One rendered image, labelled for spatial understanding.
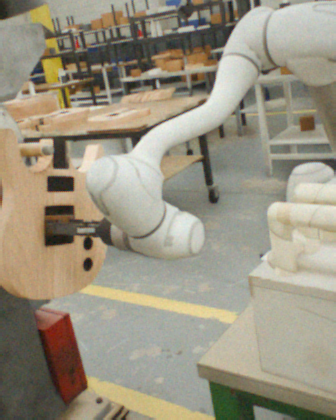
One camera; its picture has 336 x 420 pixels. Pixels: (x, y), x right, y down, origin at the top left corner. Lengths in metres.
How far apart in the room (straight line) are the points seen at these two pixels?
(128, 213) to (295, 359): 0.39
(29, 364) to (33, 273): 0.58
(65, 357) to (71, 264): 0.58
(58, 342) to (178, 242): 0.90
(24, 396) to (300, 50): 1.32
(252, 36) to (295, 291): 0.73
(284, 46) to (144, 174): 0.48
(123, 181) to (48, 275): 0.46
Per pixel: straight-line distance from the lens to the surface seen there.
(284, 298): 0.79
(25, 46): 1.18
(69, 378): 1.95
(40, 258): 1.32
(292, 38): 1.27
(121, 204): 0.97
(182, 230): 1.06
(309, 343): 0.82
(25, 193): 1.28
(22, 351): 1.80
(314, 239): 0.85
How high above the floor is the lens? 1.47
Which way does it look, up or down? 18 degrees down
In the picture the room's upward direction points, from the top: 11 degrees counter-clockwise
